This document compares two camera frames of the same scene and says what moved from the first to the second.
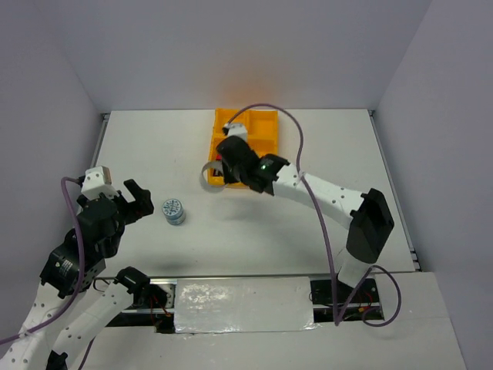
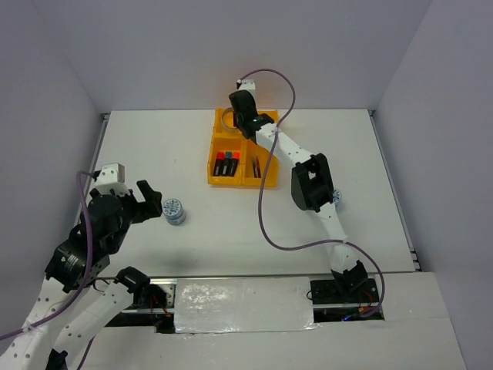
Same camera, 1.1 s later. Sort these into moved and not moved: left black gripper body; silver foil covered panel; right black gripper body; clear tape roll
Moved: clear tape roll; right black gripper body
Not moved: silver foil covered panel; left black gripper body
